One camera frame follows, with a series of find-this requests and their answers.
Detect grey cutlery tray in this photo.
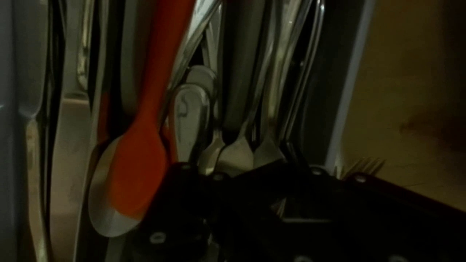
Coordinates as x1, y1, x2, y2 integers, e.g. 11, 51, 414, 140
0, 0, 379, 262

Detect metal teaspoon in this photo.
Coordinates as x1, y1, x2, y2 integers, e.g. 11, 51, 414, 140
166, 64, 217, 164

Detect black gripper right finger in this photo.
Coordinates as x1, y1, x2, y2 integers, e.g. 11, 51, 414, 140
213, 158, 466, 262

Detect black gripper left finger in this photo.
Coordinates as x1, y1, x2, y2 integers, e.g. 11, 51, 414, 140
127, 161, 219, 262

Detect dull grey cutlery handle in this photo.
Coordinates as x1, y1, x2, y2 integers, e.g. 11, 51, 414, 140
220, 0, 267, 134

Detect metal butter knife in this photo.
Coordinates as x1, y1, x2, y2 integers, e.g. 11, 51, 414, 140
50, 0, 95, 262
14, 0, 51, 262

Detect orange plastic spatula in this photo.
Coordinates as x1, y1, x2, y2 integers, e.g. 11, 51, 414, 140
110, 0, 197, 221

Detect metal utensil handles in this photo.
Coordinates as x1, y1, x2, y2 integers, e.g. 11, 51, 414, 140
252, 0, 327, 167

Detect metal spoon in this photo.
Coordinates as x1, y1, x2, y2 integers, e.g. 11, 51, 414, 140
86, 135, 150, 238

